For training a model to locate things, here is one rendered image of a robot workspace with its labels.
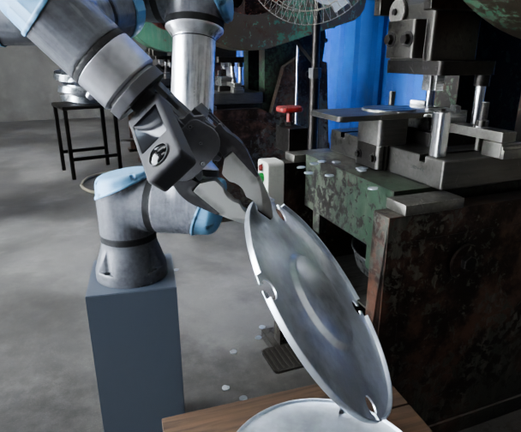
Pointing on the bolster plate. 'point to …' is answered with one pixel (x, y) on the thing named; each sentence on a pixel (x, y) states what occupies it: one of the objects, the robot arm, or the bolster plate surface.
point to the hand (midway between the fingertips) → (260, 216)
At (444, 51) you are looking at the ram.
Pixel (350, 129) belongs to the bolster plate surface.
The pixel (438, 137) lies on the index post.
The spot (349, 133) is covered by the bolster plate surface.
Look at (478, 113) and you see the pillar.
